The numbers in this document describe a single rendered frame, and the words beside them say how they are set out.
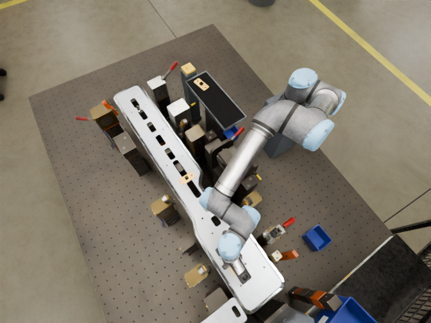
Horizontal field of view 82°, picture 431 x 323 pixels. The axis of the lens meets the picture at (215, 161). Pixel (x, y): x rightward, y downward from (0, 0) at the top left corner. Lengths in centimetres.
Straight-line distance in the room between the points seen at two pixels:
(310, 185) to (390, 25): 304
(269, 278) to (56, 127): 168
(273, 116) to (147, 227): 103
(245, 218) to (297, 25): 322
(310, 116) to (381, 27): 344
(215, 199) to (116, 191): 93
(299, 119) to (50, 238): 227
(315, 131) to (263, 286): 71
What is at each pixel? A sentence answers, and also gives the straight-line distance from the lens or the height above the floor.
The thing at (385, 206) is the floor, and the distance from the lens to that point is 275.
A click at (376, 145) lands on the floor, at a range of 298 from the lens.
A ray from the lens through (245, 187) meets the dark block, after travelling 115.
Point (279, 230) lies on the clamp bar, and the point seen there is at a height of 121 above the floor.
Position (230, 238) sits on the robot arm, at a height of 137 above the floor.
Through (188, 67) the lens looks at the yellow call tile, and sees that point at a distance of 148.
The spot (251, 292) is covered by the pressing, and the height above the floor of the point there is 100.
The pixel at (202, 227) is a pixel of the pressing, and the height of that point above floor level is 100.
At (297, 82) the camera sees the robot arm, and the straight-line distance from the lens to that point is 124.
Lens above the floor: 220
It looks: 66 degrees down
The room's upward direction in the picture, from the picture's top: 1 degrees clockwise
